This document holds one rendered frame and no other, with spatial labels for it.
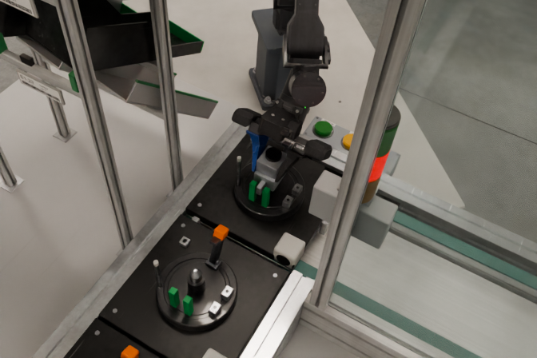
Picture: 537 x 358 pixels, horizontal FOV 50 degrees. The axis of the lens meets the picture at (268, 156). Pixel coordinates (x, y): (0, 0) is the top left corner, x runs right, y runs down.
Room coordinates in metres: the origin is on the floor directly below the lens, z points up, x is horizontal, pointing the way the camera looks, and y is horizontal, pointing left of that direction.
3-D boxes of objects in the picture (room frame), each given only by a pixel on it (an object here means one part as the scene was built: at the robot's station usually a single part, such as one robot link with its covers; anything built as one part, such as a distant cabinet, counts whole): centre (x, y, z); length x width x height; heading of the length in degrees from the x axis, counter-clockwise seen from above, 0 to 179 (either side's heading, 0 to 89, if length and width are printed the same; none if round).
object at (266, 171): (0.66, 0.00, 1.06); 0.08 x 0.04 x 0.07; 155
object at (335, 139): (0.83, -0.18, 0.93); 0.21 x 0.07 x 0.06; 64
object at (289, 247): (0.54, -0.05, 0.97); 0.05 x 0.05 x 0.04; 64
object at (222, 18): (1.07, 0.03, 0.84); 0.90 x 0.70 x 0.03; 20
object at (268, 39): (1.09, -0.02, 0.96); 0.15 x 0.15 x 0.20; 20
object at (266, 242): (0.67, -0.01, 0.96); 0.24 x 0.24 x 0.02; 64
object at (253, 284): (0.44, 0.10, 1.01); 0.24 x 0.24 x 0.13; 64
